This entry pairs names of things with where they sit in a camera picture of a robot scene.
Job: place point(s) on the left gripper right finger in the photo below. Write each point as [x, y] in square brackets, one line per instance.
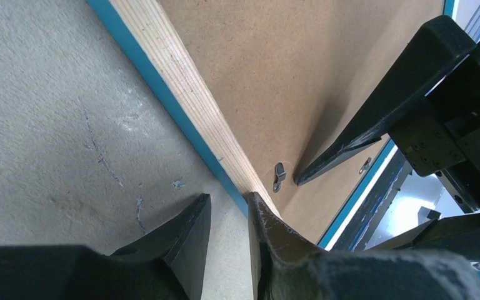
[285, 265]

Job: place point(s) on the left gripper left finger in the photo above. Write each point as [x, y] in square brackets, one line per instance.
[167, 263]

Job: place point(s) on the brown backing board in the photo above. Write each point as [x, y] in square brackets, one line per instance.
[288, 77]

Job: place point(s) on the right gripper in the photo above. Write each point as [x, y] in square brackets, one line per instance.
[440, 136]

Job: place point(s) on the blue wooden picture frame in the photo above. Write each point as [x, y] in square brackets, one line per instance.
[149, 39]

